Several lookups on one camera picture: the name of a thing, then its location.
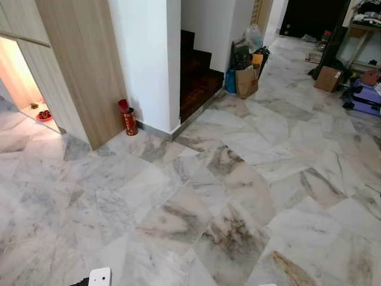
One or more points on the purple suitcase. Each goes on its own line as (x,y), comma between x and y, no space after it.
(366,95)

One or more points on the small plain cardboard box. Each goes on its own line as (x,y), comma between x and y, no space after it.
(328,79)

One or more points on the brown paper bag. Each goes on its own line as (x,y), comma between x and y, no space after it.
(246,83)

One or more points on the blue bag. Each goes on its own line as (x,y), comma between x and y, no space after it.
(230,81)

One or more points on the clear plastic bag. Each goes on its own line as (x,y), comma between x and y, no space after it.
(254,39)

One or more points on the dark wooden staircase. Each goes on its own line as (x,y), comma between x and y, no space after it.
(199,83)

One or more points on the red cylindrical tin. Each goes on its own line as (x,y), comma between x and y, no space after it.
(130,122)

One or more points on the light wooden cabinet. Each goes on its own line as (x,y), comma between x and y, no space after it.
(83,59)

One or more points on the small red bowl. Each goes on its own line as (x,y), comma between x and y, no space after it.
(44,116)

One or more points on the wooden frame table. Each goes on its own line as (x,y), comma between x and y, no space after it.
(364,27)

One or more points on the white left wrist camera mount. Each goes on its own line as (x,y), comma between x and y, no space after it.
(100,277)

